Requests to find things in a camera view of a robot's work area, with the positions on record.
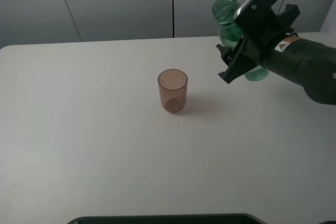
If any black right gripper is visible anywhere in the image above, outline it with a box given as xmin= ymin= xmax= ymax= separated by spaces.
xmin=216 ymin=4 xmax=300 ymax=84

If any green transparent water bottle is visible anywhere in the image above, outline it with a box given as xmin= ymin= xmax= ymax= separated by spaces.
xmin=211 ymin=0 xmax=269 ymax=82

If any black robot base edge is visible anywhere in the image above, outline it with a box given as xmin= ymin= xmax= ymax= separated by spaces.
xmin=70 ymin=214 xmax=263 ymax=224

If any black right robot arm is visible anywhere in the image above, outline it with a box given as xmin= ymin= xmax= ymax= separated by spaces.
xmin=216 ymin=5 xmax=335 ymax=105

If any translucent pink plastic cup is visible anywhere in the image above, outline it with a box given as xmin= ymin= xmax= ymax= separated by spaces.
xmin=158 ymin=69 xmax=188 ymax=113

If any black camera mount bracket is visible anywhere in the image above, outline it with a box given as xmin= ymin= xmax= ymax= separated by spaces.
xmin=234 ymin=0 xmax=284 ymax=44

